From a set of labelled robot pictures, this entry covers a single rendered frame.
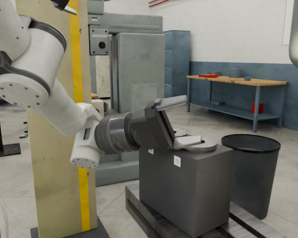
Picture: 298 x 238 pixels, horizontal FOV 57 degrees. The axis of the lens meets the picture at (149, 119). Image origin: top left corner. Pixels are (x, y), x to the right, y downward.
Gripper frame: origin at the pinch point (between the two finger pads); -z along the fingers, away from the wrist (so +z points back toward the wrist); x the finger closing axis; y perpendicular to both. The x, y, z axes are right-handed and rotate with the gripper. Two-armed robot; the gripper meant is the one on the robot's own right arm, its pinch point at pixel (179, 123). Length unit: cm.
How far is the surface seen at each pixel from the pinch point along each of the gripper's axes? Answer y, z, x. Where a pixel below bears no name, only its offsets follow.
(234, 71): 506, 24, -249
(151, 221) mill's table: -6.3, 14.8, -24.2
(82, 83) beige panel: 104, 91, -26
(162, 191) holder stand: -2.8, 9.8, -17.2
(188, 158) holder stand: -3.5, 0.0, -7.1
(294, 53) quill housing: -10.8, -20.9, 14.7
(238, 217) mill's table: -2.1, -5.8, -30.2
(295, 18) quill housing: -8.8, -21.7, 18.2
